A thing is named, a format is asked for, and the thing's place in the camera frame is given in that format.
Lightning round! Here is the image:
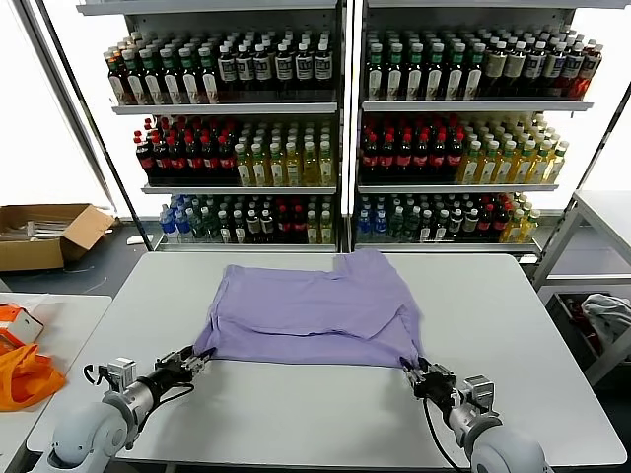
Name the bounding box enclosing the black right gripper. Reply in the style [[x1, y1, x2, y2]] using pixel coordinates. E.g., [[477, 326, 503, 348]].
[[399, 355, 465, 411]]

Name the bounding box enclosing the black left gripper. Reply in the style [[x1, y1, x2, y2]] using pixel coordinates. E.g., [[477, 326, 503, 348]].
[[137, 345, 217, 400]]

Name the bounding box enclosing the purple t-shirt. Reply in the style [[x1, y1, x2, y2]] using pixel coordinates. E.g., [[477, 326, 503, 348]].
[[191, 247, 426, 371]]

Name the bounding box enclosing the red packaged item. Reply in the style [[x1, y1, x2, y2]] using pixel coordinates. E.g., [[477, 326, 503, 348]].
[[566, 298, 605, 354]]

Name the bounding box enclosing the white paper sheet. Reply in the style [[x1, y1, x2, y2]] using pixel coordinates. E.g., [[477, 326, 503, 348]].
[[0, 293, 53, 316]]

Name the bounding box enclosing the orange cloth bag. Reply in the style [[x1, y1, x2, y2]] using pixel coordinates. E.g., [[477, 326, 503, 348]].
[[0, 342, 68, 413]]

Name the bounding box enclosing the orange white carton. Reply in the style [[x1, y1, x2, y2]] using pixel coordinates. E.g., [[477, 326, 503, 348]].
[[0, 303, 45, 354]]

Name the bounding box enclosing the open cardboard box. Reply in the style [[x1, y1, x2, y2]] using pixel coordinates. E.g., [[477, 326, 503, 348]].
[[0, 203, 117, 272]]

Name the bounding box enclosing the grey crumpled cloth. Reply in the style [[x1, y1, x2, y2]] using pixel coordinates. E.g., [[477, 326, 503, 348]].
[[581, 294, 631, 346]]

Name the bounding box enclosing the white packing material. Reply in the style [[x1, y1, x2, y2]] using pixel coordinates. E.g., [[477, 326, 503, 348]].
[[0, 219, 63, 242]]

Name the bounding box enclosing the grey metal shelf unit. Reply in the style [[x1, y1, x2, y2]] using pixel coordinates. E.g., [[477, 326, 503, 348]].
[[350, 0, 631, 255], [76, 0, 346, 253]]

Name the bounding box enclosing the black slanted pole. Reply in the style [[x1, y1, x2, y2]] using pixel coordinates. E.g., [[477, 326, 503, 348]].
[[579, 91, 631, 198], [34, 0, 154, 252]]

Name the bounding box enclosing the grey slanted beam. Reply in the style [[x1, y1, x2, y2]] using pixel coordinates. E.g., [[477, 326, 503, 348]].
[[17, 0, 119, 218]]

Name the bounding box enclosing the dark bottle grey label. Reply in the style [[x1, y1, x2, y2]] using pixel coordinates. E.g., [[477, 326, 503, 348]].
[[313, 41, 334, 100], [252, 42, 274, 100], [274, 42, 296, 100], [294, 42, 316, 100], [236, 43, 256, 100], [217, 43, 239, 100]]

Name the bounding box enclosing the dark bottle beige label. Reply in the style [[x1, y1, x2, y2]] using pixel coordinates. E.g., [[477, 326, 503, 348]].
[[504, 41, 526, 98], [483, 41, 506, 98]]

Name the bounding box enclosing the dark bottle blue label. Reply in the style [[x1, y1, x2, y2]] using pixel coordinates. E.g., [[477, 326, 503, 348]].
[[562, 42, 585, 100], [524, 41, 545, 98], [542, 42, 565, 99]]

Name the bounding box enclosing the red drink bottle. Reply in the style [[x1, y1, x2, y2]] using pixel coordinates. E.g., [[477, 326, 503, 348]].
[[577, 43, 604, 101]]

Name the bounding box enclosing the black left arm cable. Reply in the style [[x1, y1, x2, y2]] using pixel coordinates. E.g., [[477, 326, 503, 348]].
[[130, 383, 196, 430]]

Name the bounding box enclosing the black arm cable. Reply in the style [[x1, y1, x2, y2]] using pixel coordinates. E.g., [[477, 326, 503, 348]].
[[421, 396, 469, 469], [130, 383, 196, 430]]

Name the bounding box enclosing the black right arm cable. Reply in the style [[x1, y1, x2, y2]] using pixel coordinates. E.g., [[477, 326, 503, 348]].
[[421, 396, 469, 469]]

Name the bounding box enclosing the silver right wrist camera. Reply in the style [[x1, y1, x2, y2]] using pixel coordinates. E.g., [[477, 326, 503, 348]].
[[462, 373, 497, 413]]

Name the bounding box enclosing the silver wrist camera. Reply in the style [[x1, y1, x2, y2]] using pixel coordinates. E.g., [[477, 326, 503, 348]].
[[462, 373, 497, 413], [105, 358, 137, 393]]

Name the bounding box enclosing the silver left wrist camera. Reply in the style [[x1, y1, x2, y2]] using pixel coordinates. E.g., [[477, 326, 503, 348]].
[[105, 358, 137, 393]]

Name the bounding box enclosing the black camera cable loop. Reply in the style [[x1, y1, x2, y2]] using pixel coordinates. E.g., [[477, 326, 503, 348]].
[[82, 363, 108, 386]]

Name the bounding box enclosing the white metal frame table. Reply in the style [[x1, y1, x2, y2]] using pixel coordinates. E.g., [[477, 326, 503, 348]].
[[531, 189, 631, 297]]

